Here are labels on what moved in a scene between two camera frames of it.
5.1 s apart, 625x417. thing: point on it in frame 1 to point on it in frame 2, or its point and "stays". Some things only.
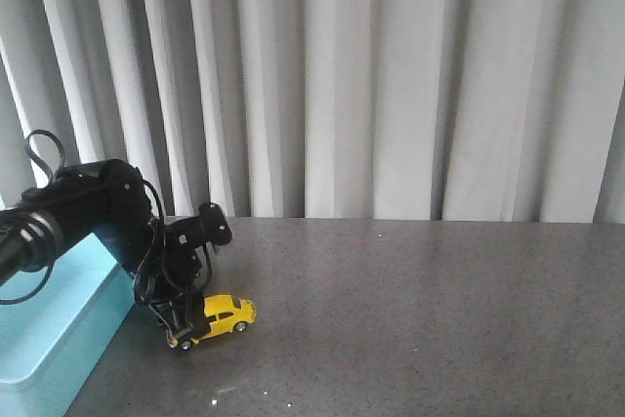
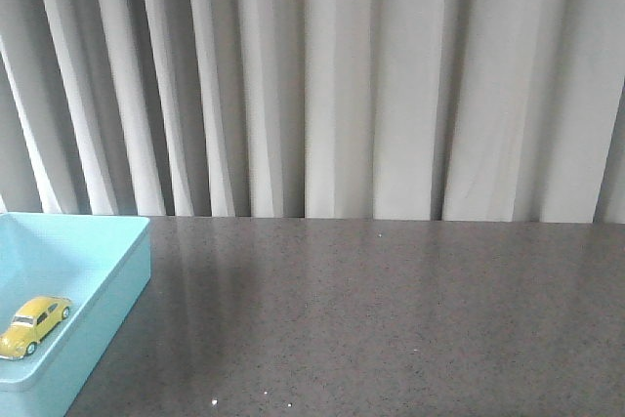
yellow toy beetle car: x=227 y=312 to x=35 y=317
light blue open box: x=53 y=344 stays
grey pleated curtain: x=439 y=85 stays
